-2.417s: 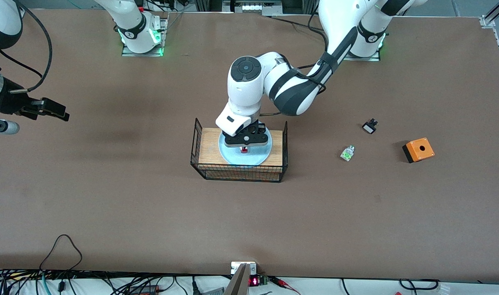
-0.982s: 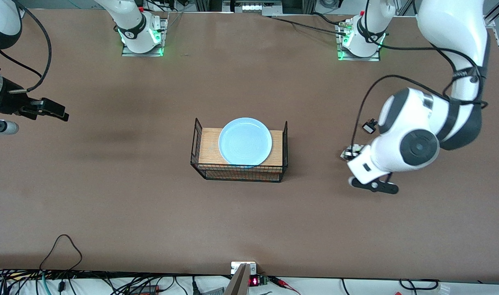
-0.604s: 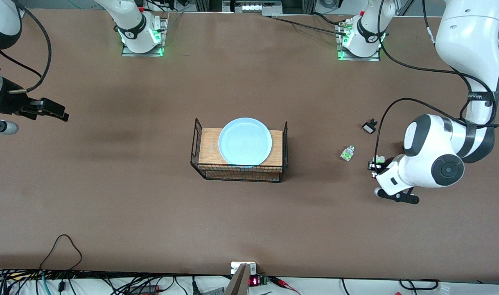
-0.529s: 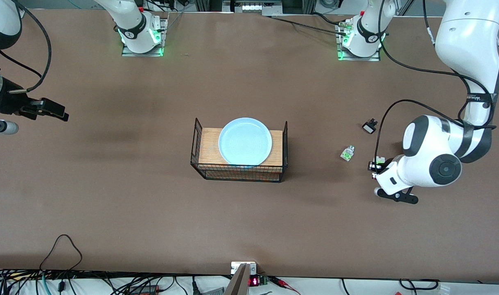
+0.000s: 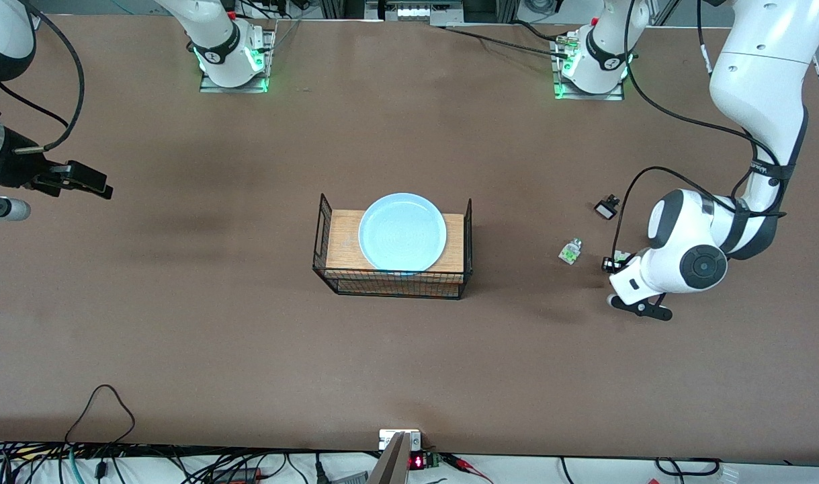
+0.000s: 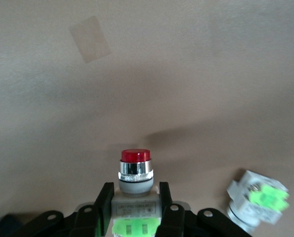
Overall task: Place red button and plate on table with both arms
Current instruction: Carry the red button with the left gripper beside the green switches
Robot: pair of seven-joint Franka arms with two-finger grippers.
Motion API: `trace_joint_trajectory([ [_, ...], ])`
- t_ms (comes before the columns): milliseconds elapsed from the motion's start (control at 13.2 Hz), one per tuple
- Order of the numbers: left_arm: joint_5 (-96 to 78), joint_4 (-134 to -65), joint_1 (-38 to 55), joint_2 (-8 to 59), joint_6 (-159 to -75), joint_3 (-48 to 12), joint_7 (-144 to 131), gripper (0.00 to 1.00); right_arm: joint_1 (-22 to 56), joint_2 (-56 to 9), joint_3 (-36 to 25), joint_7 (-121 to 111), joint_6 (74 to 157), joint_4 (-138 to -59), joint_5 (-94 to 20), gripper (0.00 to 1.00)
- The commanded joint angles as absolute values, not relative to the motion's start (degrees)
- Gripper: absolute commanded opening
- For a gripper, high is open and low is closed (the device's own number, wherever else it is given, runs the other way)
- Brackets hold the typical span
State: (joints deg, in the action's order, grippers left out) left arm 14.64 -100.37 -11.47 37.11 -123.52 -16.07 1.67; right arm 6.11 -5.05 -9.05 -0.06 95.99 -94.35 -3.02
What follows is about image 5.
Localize light blue round plate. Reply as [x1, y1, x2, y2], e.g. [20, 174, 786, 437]
[358, 193, 447, 275]

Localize red clip test lead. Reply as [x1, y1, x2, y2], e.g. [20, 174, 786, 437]
[443, 454, 494, 484]

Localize wooden board shelf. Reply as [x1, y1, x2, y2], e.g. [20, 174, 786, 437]
[326, 210, 465, 296]

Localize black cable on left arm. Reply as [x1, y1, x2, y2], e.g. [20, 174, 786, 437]
[611, 0, 786, 256]

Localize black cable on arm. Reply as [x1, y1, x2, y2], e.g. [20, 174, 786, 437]
[0, 0, 86, 154]
[611, 0, 786, 256]

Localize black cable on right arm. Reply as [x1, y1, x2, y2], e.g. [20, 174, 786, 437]
[0, 0, 86, 154]

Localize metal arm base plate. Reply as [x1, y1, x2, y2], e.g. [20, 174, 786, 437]
[552, 34, 626, 102]
[200, 28, 275, 93]

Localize black wire mesh basket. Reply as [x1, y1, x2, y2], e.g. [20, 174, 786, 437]
[312, 194, 474, 300]

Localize black coiled cable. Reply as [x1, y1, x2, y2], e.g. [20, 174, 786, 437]
[654, 457, 722, 477]

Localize thin black looped cable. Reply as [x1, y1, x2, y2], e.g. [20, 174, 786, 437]
[65, 385, 136, 444]

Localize black cable across table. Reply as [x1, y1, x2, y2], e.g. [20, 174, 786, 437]
[441, 26, 571, 58]

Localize silver camera mount bracket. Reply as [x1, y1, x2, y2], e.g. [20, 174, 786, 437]
[379, 429, 422, 451]

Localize grey aluminium camera bar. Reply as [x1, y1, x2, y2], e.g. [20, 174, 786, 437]
[368, 432, 411, 484]

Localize aluminium frame structure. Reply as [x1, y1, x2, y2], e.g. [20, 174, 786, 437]
[322, 0, 517, 26]

